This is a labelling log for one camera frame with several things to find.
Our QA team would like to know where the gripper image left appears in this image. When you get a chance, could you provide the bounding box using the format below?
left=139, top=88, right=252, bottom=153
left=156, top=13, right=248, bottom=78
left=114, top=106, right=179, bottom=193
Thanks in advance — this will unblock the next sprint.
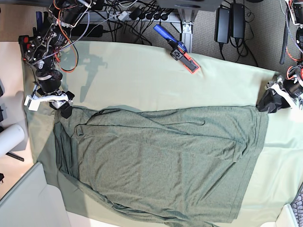
left=39, top=90, right=75, bottom=118

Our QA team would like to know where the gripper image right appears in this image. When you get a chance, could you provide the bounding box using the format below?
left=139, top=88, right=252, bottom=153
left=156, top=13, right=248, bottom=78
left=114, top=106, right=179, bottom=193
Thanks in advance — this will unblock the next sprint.
left=256, top=75, right=299, bottom=114

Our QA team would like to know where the green T-shirt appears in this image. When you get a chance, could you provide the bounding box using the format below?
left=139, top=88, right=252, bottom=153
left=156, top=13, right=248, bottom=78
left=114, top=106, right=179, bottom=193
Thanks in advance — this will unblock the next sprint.
left=53, top=106, right=268, bottom=227

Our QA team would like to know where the light green table cloth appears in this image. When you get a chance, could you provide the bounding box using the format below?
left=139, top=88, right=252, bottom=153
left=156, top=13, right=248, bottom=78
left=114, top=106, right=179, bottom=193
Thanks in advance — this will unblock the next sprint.
left=26, top=41, right=303, bottom=227

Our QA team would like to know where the white cylinder roll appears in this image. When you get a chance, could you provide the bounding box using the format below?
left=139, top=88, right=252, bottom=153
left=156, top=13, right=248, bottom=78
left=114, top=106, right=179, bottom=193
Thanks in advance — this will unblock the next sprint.
left=0, top=124, right=25, bottom=157

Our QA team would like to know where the blue orange clamp left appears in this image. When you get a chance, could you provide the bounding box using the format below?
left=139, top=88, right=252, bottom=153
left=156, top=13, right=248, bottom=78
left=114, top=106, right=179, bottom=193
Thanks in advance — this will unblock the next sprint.
left=18, top=11, right=49, bottom=61

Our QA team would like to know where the blue orange clamp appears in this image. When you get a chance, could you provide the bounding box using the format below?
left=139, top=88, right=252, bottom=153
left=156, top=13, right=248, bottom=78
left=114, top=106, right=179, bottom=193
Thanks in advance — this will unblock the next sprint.
left=18, top=11, right=49, bottom=61
left=153, top=24, right=200, bottom=74

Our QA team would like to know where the black power brick floor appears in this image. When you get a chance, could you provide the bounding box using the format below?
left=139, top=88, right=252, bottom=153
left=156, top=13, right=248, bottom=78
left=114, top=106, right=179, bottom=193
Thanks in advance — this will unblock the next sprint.
left=71, top=24, right=104, bottom=38

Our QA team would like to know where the black power adapter left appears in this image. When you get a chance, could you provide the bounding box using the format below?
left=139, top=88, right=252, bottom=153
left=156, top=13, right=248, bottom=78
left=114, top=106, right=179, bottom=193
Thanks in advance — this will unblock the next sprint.
left=214, top=8, right=230, bottom=44

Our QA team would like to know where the black power adapter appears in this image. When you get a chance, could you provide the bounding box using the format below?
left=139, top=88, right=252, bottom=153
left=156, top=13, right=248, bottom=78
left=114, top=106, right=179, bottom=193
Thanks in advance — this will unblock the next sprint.
left=214, top=8, right=230, bottom=44
left=231, top=3, right=246, bottom=39

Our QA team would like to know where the black power adapter right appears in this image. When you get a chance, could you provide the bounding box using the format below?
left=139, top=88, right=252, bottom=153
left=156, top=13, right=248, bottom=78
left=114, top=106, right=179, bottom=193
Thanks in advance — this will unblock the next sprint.
left=231, top=3, right=246, bottom=39

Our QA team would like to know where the blue orange clamp centre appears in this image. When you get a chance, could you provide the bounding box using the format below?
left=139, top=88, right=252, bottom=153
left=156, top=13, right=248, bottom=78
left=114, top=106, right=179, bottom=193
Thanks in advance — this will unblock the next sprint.
left=153, top=24, right=200, bottom=74

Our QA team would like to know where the power strip with plugs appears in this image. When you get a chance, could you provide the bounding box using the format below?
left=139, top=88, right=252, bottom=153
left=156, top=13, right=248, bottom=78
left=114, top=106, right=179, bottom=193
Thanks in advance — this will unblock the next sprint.
left=99, top=10, right=180, bottom=23

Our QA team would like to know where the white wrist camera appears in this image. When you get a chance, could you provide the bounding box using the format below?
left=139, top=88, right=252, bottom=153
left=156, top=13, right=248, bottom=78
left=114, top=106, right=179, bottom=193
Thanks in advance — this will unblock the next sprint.
left=24, top=95, right=40, bottom=111

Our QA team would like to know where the aluminium frame post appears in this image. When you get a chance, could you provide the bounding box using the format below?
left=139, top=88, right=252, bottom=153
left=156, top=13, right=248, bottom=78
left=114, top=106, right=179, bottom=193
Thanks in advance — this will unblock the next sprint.
left=178, top=8, right=198, bottom=52

